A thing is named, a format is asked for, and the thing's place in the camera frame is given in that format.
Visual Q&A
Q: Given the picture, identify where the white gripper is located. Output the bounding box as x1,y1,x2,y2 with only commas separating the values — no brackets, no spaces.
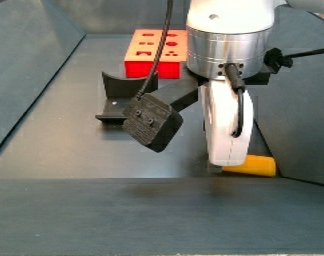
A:
200,80,252,166

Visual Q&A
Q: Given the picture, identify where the yellow oval cylinder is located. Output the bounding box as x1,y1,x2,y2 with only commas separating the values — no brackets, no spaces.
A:
222,155,276,177

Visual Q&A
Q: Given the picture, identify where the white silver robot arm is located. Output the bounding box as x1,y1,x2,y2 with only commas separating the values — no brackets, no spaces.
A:
185,0,324,167

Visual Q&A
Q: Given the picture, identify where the black curved fixture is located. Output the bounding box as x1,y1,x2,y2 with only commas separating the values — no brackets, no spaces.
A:
95,73,145,124

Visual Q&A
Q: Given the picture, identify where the red foam shape block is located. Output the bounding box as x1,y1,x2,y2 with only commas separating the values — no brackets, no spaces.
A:
123,29,187,79

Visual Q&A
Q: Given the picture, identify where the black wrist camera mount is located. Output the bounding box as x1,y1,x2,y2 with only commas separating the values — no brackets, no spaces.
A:
123,78,207,152

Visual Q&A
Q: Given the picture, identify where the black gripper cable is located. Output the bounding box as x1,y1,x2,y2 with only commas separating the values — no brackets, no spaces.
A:
223,62,246,139

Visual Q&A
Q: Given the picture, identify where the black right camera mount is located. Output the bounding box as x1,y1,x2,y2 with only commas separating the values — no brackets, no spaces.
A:
243,48,324,85

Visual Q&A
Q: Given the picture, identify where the black camera cable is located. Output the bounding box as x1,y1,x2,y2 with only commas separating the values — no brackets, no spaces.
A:
133,0,175,101

